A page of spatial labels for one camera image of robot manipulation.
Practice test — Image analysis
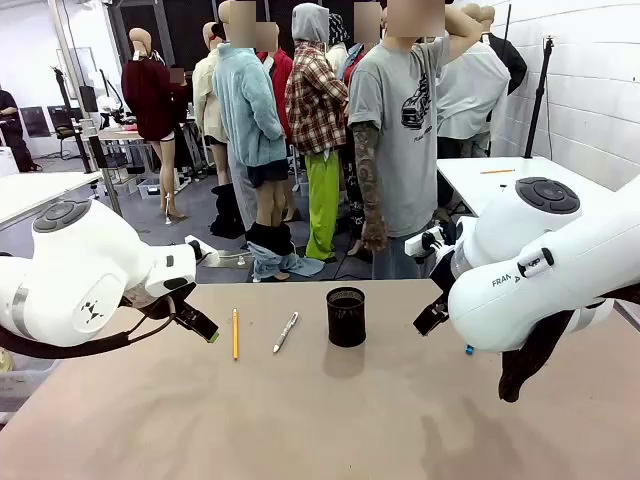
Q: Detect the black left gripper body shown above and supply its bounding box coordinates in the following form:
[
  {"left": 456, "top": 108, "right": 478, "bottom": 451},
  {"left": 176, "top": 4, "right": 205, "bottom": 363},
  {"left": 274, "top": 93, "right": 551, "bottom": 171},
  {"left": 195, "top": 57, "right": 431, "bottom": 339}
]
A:
[{"left": 122, "top": 282, "right": 199, "bottom": 322}]

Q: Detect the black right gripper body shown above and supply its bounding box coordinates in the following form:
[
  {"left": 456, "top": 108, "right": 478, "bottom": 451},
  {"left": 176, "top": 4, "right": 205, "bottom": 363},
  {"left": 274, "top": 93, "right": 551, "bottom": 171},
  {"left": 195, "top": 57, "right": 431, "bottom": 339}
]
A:
[{"left": 428, "top": 219, "right": 464, "bottom": 306}]

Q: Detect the person's left forearm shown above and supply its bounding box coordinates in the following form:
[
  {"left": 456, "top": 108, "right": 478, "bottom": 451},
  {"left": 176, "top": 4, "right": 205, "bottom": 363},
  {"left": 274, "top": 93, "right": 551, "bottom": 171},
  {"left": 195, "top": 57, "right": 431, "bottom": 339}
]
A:
[{"left": 443, "top": 4, "right": 485, "bottom": 32}]

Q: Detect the person's tattooed right forearm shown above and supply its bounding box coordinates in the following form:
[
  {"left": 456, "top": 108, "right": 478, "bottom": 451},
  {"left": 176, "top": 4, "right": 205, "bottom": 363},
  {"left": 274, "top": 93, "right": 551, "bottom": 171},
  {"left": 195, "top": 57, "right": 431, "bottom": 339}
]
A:
[{"left": 351, "top": 122, "right": 389, "bottom": 234}]

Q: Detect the black mesh pen holder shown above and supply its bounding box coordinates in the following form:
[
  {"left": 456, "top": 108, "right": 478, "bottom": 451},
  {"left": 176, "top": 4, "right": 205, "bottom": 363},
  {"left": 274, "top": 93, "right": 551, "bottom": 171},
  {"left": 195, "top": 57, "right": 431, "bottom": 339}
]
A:
[{"left": 325, "top": 286, "right": 368, "bottom": 349}]

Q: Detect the silver ballpoint pen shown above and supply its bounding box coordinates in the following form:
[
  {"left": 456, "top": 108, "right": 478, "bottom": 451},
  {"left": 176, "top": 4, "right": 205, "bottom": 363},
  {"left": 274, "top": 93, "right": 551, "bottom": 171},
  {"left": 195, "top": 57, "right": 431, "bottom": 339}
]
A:
[{"left": 272, "top": 311, "right": 300, "bottom": 355}]

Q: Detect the person's right hand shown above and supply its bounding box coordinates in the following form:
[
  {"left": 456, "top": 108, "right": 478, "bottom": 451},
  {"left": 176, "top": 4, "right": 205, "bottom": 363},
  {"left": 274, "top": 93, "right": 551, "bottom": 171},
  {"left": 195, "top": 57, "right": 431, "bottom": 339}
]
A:
[{"left": 359, "top": 222, "right": 391, "bottom": 254}]

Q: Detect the white power strip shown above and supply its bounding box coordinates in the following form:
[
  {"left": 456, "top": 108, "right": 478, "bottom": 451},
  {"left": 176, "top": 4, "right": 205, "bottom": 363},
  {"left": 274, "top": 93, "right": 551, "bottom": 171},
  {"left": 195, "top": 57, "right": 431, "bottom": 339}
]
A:
[{"left": 218, "top": 248, "right": 254, "bottom": 267}]

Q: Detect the large white side table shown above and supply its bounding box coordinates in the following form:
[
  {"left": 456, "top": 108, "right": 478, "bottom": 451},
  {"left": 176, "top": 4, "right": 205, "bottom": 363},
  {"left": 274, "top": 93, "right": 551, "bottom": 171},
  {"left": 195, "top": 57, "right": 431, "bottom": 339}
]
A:
[{"left": 436, "top": 156, "right": 621, "bottom": 219}]

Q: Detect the pile of black trousers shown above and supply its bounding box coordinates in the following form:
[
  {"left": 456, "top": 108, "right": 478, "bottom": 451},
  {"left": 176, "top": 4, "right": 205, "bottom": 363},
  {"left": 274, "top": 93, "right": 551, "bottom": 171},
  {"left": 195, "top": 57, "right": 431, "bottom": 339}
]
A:
[{"left": 209, "top": 183, "right": 247, "bottom": 239}]

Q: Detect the person in grey car t-shirt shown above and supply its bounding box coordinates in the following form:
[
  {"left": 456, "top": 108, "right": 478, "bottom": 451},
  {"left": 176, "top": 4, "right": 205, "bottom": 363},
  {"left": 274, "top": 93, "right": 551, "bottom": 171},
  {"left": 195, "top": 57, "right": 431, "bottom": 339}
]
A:
[{"left": 347, "top": 0, "right": 496, "bottom": 281}]

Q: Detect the clear plastic storage bin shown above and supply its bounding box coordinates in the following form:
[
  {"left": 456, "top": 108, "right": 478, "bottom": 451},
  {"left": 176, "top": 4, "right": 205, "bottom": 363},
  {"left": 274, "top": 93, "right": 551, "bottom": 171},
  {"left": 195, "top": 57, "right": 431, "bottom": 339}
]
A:
[{"left": 0, "top": 355, "right": 62, "bottom": 402}]

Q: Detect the white table with grey edge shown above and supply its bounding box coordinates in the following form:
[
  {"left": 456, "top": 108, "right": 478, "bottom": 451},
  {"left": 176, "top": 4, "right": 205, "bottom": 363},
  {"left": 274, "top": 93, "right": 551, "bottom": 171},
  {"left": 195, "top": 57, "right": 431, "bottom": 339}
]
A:
[{"left": 0, "top": 171, "right": 124, "bottom": 231}]

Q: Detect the mannequin in white shirt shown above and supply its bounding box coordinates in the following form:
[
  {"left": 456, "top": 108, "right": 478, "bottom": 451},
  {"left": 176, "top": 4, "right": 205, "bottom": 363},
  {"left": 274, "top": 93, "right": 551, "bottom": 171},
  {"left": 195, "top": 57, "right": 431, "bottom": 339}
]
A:
[{"left": 437, "top": 2, "right": 512, "bottom": 159}]

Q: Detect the black tripod stand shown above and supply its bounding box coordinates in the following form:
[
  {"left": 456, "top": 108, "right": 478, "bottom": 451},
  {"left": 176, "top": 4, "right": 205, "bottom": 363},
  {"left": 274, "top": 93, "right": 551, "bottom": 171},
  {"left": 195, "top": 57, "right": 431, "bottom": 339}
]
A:
[{"left": 523, "top": 35, "right": 557, "bottom": 160}]

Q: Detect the mannequin in maroon sweater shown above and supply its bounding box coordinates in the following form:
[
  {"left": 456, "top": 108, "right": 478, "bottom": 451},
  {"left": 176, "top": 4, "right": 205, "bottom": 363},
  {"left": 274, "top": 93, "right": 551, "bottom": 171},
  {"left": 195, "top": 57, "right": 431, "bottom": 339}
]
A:
[{"left": 121, "top": 27, "right": 192, "bottom": 226}]

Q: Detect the mannequin in plaid hoodie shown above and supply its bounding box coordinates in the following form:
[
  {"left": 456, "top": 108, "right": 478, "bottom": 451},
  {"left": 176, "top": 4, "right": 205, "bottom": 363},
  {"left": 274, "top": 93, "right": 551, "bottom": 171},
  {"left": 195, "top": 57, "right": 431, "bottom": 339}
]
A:
[{"left": 284, "top": 2, "right": 350, "bottom": 263}]

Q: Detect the mannequin in light blue fleece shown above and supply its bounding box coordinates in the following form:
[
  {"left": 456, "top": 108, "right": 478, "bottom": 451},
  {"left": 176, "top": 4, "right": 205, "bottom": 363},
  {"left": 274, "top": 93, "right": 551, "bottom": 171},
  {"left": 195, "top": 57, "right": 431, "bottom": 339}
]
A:
[{"left": 212, "top": 0, "right": 326, "bottom": 282}]

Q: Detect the mannequin in beige shirt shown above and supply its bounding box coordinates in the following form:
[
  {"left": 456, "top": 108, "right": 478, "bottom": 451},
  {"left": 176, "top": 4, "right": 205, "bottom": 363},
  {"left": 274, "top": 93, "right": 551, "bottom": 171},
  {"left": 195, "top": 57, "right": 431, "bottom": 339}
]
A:
[{"left": 192, "top": 22, "right": 232, "bottom": 187}]

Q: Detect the mannequin in black jacket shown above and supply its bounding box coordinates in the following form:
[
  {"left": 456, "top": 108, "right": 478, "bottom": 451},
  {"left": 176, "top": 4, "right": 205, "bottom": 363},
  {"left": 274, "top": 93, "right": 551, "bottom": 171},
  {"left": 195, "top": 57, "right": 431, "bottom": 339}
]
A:
[{"left": 479, "top": 4, "right": 529, "bottom": 97}]

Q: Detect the person in black clothes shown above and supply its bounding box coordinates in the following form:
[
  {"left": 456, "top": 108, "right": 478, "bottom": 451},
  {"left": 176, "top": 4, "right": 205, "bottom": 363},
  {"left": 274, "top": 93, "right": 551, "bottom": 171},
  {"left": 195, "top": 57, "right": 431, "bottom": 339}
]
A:
[{"left": 0, "top": 88, "right": 37, "bottom": 173}]

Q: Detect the mannequin in red jacket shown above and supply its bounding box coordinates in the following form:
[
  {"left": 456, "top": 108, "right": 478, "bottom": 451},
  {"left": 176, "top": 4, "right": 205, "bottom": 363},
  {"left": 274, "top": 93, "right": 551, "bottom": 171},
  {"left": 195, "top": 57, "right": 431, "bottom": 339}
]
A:
[{"left": 255, "top": 22, "right": 297, "bottom": 151}]

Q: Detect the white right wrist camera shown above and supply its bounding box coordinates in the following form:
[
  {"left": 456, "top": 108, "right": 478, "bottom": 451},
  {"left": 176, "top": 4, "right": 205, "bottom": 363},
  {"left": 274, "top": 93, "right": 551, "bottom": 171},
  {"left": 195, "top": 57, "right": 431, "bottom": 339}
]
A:
[{"left": 403, "top": 224, "right": 447, "bottom": 260}]

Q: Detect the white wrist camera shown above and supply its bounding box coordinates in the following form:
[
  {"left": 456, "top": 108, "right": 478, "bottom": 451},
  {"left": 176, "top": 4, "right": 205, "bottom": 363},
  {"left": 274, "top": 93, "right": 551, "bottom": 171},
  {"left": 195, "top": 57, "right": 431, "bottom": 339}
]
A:
[
  {"left": 184, "top": 234, "right": 221, "bottom": 267},
  {"left": 403, "top": 224, "right": 447, "bottom": 260}
]

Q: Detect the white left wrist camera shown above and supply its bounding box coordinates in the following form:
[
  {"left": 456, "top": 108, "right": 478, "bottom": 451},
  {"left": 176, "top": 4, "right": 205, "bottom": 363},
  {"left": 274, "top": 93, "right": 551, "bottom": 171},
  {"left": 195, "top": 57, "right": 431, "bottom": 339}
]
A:
[{"left": 184, "top": 234, "right": 221, "bottom": 267}]

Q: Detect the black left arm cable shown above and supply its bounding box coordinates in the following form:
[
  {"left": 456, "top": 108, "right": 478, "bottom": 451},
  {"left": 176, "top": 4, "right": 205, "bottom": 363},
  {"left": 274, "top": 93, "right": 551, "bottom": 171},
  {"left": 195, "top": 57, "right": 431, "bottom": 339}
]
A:
[{"left": 0, "top": 297, "right": 177, "bottom": 361}]

